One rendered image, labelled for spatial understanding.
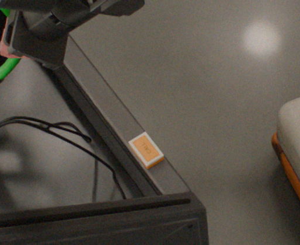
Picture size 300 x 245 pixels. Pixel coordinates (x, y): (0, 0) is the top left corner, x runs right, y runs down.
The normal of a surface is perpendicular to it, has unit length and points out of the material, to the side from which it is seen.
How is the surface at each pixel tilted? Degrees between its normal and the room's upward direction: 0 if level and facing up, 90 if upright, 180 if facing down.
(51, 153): 0
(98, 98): 0
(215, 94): 0
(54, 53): 45
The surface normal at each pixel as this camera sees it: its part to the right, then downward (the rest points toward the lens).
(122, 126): -0.11, -0.54
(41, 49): 0.59, -0.22
